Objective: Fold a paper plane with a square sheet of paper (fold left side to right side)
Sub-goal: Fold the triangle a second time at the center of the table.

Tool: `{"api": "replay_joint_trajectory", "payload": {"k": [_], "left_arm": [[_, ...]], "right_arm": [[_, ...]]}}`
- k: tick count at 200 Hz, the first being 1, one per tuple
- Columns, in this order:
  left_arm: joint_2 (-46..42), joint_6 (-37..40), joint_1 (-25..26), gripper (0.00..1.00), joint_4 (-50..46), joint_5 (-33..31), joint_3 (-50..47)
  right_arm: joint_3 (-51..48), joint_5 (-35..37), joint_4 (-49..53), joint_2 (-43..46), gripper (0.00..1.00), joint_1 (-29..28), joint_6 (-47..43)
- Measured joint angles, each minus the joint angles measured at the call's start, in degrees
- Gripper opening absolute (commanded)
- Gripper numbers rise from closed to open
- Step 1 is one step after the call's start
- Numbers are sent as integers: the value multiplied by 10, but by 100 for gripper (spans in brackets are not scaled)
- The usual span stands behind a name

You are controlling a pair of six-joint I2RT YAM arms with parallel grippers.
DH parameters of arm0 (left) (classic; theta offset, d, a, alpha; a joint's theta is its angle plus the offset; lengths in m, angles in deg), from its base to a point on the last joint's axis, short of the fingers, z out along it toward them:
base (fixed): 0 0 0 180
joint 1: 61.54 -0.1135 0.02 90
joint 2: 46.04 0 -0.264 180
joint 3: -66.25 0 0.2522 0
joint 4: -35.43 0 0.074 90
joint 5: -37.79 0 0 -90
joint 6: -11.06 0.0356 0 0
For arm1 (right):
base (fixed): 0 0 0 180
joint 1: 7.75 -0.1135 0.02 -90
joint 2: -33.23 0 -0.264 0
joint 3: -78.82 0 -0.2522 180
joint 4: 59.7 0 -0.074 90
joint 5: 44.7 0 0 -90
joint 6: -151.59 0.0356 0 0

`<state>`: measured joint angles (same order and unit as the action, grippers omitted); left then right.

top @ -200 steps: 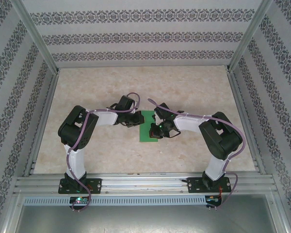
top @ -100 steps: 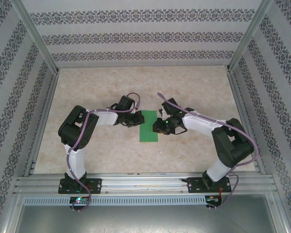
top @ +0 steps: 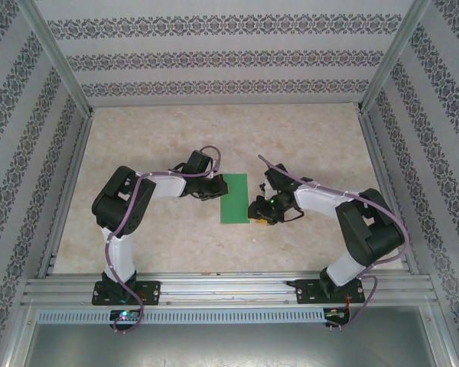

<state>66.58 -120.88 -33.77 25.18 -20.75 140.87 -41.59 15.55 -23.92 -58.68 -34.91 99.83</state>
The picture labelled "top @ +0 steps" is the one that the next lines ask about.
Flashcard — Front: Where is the green paper sheet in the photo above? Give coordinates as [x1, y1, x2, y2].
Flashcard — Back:
[219, 173, 251, 225]

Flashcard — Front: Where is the grey sheet metal tray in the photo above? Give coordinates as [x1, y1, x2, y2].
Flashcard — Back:
[2, 305, 458, 367]

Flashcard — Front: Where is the small controller board with LEDs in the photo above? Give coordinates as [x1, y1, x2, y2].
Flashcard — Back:
[109, 309, 141, 323]
[324, 308, 350, 321]

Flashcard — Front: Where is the long aluminium mounting rail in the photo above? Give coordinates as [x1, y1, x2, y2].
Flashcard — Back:
[21, 269, 443, 309]

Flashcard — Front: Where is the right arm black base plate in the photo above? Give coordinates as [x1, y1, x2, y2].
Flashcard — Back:
[296, 278, 366, 306]

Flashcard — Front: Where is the grey slotted cable duct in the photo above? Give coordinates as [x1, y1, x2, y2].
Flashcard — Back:
[36, 307, 326, 325]

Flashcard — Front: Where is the aluminium side rail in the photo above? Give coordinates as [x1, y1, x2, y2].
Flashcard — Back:
[36, 109, 96, 279]
[356, 107, 420, 277]

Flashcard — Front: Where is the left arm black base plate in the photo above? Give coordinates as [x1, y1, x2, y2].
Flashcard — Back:
[91, 280, 161, 307]

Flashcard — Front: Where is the aluminium frame corner post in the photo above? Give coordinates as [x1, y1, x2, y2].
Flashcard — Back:
[14, 0, 96, 115]
[356, 0, 433, 115]

